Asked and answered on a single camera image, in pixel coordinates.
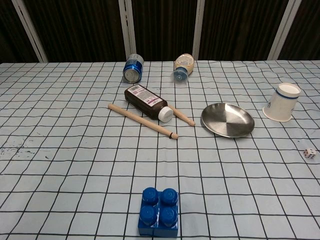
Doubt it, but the white paper cup blue rim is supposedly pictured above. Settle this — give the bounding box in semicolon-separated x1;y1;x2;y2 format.
262;83;302;123

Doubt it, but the small white die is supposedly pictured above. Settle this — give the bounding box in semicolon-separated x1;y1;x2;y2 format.
303;147;317;159

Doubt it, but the round metal plate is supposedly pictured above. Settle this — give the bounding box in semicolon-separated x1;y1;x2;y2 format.
200;102;255;139

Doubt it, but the brown bottle white cap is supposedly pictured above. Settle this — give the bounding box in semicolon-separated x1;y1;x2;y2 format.
124;84;174;123

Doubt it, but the plain wooden drumstick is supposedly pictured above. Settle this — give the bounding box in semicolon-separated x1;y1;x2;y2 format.
168;104;196;127

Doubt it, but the blue aluminium drink can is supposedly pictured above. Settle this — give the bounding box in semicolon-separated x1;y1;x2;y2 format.
122;53;145;84

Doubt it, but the mayonnaise squeeze bottle blue cap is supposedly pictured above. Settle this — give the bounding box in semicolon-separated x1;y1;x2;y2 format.
170;52;196;84

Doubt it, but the blue toy building brick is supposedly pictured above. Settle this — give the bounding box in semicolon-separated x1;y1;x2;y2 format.
136;186;180;238

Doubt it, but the light blue checkered tablecloth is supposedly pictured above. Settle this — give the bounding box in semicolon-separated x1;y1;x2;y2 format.
0;59;320;240

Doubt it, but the wooden drumstick with black ring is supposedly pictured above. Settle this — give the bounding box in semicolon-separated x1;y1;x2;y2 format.
107;103;180;140

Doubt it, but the white metal frame post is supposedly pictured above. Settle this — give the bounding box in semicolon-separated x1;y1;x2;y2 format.
118;0;137;62
11;0;48;63
267;0;303;61
192;0;212;61

